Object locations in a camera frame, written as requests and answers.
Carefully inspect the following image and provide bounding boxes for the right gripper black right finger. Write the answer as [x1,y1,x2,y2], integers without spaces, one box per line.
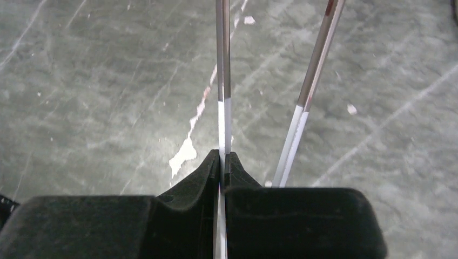
[224,152,388,258]

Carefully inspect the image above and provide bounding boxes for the metal tongs white handle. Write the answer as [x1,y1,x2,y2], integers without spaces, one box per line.
[215,0,345,258]

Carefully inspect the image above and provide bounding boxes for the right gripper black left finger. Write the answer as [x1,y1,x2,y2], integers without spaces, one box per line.
[1,150,220,258]

